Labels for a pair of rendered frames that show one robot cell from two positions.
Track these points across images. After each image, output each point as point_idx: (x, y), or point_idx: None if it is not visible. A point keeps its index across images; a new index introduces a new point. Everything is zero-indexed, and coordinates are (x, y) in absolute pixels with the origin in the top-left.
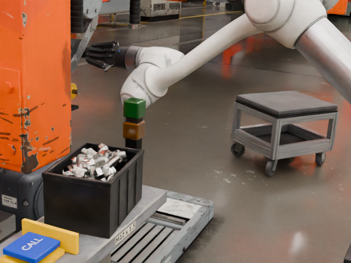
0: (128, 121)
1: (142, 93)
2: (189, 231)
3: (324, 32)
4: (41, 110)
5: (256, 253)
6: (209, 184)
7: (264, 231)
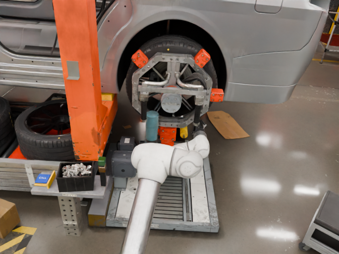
0: None
1: None
2: (182, 225)
3: (139, 185)
4: (80, 144)
5: None
6: (257, 221)
7: None
